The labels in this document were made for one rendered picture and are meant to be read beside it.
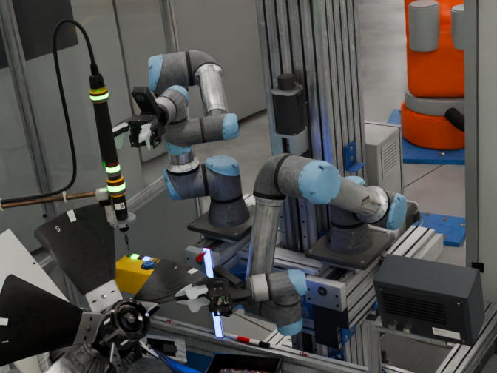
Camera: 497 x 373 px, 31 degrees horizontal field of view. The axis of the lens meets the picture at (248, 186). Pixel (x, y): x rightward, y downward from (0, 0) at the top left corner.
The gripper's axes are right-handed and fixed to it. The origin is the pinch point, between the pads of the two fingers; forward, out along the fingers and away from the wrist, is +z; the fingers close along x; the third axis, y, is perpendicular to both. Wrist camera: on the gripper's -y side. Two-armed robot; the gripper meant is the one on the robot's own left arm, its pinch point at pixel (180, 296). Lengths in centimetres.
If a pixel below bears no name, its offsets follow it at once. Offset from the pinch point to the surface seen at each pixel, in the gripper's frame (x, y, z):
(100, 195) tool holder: -36.8, 1.4, 15.5
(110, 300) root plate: -7.1, 6.3, 18.3
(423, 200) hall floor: 146, -249, -147
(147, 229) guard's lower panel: 45, -107, 13
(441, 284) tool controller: -8, 23, -68
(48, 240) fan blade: -20.6, -6.5, 33.0
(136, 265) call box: 15.1, -39.9, 14.0
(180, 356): 19.0, 3.2, 2.9
